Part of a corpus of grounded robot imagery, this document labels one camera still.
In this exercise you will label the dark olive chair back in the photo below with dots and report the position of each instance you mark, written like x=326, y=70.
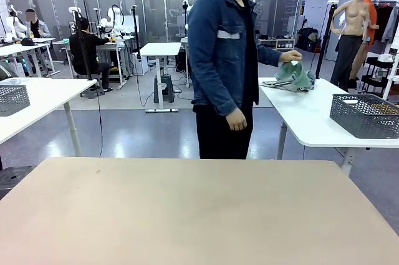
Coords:
x=4, y=72

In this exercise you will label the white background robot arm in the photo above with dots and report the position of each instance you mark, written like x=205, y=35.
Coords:
x=76, y=12
x=17, y=25
x=114, y=17

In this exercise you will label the grey step stool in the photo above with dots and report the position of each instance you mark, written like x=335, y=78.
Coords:
x=163, y=88

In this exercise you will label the black stand white top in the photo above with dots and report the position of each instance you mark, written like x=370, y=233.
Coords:
x=324, y=40

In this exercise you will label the person's left hand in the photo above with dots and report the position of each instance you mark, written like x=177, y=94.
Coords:
x=290, y=56

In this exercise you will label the mannequin orange shirt tan hat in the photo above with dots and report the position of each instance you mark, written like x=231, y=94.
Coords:
x=371, y=12

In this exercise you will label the person's right forearm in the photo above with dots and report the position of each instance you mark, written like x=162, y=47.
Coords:
x=223, y=90

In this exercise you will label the person's left forearm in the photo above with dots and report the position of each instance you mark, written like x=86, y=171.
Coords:
x=268, y=56

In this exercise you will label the person in grey jacket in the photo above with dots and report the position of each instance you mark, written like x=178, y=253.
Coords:
x=37, y=28

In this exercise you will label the wooden shoe shelf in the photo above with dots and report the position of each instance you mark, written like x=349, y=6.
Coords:
x=280, y=43

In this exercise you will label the black pole stand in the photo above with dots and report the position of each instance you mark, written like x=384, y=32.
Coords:
x=136, y=34

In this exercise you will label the clothes rack dark garments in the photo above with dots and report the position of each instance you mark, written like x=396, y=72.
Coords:
x=385, y=22

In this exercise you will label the person in denim jacket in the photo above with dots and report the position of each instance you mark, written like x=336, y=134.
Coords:
x=215, y=59

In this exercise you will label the green terry towel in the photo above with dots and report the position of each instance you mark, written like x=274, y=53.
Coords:
x=286, y=76

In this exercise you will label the white long desk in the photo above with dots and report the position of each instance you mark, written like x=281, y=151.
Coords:
x=18, y=49

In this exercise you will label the seated person in black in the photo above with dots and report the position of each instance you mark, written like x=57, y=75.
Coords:
x=84, y=50

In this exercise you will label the black rolling cart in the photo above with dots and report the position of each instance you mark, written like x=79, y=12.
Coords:
x=375, y=76

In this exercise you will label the person's right hand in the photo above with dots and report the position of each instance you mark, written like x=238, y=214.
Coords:
x=237, y=120

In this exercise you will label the grey woven plastic basket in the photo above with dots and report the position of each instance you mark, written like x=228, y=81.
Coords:
x=364, y=118
x=12, y=99

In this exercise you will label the white standing desk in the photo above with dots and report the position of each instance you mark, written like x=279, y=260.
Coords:
x=160, y=49

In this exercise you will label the white workbench desk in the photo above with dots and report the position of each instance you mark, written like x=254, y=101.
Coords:
x=115, y=45

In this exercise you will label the white side table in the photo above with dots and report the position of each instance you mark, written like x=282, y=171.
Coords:
x=46, y=99
x=299, y=115

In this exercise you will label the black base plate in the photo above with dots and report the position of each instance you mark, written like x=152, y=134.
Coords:
x=14, y=179

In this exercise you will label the black cap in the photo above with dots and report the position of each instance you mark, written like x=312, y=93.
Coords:
x=27, y=41

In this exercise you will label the black bags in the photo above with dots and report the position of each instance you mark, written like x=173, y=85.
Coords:
x=307, y=39

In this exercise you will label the bare mannequin black trousers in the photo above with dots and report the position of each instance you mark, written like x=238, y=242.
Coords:
x=349, y=50

